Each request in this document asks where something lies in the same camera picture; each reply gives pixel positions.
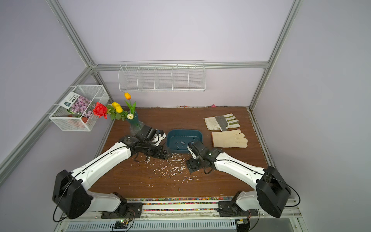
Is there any white grey work glove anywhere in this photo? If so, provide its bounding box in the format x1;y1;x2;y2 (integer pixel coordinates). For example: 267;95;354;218
204;114;240;131

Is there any glass flower vase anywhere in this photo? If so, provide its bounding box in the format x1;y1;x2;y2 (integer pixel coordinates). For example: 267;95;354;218
127;111;145;135

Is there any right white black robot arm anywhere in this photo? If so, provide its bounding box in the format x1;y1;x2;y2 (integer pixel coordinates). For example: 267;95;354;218
186;141;291;218

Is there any teal plastic storage box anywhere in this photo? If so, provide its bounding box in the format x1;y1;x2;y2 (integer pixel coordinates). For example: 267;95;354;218
166;129;203;154

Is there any red artificial rose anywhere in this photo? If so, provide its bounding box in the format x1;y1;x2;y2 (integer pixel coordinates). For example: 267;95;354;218
93;102;108;119

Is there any yellow artificial tulips bunch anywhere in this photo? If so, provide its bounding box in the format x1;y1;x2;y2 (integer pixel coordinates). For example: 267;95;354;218
106;92;136;121

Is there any white wire side basket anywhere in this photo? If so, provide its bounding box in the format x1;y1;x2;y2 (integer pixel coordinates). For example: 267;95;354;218
49;85;109;131

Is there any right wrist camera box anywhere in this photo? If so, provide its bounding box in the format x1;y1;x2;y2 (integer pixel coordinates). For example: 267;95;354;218
187;144;197;160

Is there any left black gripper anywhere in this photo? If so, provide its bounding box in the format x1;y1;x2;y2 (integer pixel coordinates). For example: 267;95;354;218
142;141;173;160

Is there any purple flower packet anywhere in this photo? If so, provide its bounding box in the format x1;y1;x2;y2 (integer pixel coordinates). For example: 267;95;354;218
59;92;96;119

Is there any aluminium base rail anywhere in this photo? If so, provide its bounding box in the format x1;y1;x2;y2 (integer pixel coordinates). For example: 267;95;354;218
55;197;295;232

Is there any white wire wall shelf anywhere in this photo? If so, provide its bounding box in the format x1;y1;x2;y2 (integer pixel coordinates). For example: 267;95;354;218
118;60;206;92

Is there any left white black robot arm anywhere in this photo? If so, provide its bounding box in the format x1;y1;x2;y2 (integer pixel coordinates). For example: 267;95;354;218
52;125;168;219

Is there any cream canvas work glove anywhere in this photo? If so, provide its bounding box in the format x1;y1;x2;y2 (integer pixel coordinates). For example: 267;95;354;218
212;130;248;148

